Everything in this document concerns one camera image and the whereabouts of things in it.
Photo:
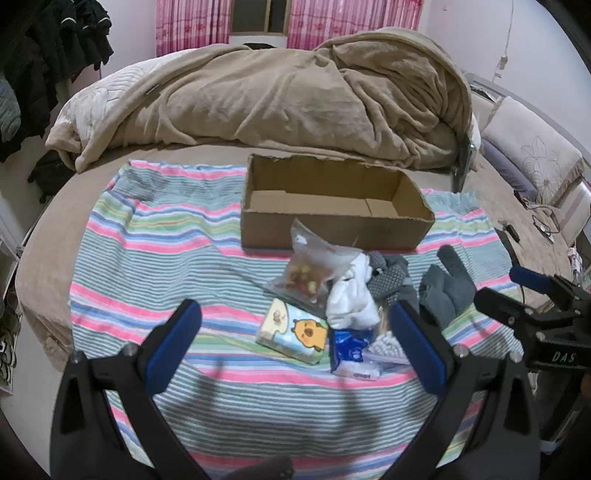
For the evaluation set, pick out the grey-purple pillow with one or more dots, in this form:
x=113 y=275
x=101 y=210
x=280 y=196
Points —
x=505 y=168

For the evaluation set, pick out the brown cardboard box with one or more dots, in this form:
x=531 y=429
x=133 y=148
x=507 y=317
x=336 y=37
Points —
x=323 y=230

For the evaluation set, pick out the grey dotted sock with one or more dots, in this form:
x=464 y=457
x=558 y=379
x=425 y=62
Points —
x=388 y=281

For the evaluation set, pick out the white quilted duvet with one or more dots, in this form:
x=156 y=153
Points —
x=104 y=94

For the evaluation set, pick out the clear snack bag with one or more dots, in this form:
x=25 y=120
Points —
x=304 y=272

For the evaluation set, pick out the cotton swab pack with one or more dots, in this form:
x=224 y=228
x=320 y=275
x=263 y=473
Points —
x=385 y=348

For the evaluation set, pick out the blue tissue pack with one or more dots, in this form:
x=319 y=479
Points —
x=351 y=351

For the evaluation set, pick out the dark cloth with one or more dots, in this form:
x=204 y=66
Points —
x=48 y=175

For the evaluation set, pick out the pink curtain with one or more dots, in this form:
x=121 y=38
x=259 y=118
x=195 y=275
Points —
x=189 y=25
x=351 y=21

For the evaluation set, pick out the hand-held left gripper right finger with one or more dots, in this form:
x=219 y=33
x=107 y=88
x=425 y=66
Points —
x=418 y=346

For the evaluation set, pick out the floral cushion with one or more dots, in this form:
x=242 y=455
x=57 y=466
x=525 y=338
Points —
x=535 y=147

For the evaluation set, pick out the window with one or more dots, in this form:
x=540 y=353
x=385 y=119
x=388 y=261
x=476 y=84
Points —
x=258 y=16

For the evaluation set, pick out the beige round bed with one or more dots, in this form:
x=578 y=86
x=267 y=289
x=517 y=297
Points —
x=51 y=240

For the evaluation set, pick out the white sock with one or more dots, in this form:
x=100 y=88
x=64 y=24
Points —
x=351 y=300

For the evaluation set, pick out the striped blanket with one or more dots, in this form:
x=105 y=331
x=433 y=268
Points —
x=184 y=258

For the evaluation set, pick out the grey knit gloves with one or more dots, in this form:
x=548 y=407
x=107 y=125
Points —
x=443 y=295

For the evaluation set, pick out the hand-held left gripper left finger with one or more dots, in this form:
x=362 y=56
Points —
x=173 y=344

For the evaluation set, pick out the cartoon tissue pack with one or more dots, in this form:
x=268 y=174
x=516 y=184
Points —
x=295 y=332

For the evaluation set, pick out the beige fleece blanket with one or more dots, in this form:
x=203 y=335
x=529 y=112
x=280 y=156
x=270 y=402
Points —
x=286 y=101

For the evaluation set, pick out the hanging black clothes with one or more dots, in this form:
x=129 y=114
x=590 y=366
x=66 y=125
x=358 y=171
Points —
x=51 y=50

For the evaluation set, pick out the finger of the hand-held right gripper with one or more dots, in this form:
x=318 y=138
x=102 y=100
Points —
x=531 y=277
x=501 y=307

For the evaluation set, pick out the grey quilted garment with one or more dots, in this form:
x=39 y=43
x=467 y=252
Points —
x=8 y=108

